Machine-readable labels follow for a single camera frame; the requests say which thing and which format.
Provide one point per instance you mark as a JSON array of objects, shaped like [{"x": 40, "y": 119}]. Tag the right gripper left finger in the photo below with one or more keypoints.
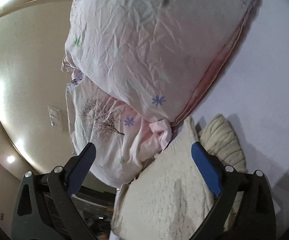
[{"x": 44, "y": 208}]

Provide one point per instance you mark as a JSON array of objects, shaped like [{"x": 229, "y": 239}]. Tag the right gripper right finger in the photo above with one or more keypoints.
[{"x": 255, "y": 218}]

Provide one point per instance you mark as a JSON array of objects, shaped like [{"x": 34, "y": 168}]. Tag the cream cable-knit sweater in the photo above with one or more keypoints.
[{"x": 169, "y": 199}]

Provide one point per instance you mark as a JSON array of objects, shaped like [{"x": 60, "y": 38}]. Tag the pink floral pillow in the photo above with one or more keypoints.
[{"x": 139, "y": 67}]

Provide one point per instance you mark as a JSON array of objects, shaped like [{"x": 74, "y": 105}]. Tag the white wall light switch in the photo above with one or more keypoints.
[{"x": 55, "y": 117}]

